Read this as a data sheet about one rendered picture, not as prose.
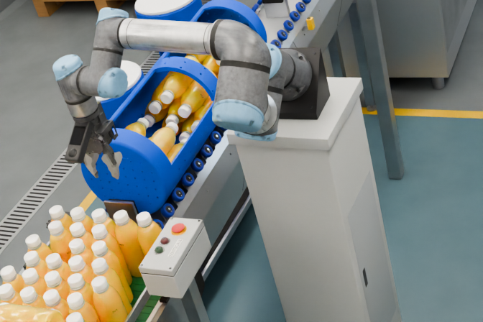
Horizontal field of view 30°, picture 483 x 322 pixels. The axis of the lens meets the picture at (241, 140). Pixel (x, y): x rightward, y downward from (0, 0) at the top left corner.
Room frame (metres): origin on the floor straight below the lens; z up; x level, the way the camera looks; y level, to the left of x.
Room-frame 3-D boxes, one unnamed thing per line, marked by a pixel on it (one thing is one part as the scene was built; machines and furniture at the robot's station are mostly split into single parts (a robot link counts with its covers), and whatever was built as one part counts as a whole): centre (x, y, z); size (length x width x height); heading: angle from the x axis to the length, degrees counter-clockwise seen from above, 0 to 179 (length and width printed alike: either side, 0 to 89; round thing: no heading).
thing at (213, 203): (3.10, -0.14, 0.79); 2.17 x 0.29 x 0.34; 149
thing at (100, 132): (2.07, 0.37, 1.38); 0.09 x 0.08 x 0.12; 150
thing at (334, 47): (3.98, -0.58, 0.31); 0.06 x 0.06 x 0.63; 59
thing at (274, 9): (3.34, -0.28, 1.00); 0.10 x 0.04 x 0.15; 59
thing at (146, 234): (2.01, 0.32, 1.00); 0.07 x 0.07 x 0.19
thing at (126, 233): (2.05, 0.38, 1.00); 0.07 x 0.07 x 0.19
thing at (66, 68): (2.06, 0.37, 1.54); 0.09 x 0.08 x 0.11; 52
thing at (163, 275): (1.87, 0.25, 1.05); 0.20 x 0.10 x 0.10; 149
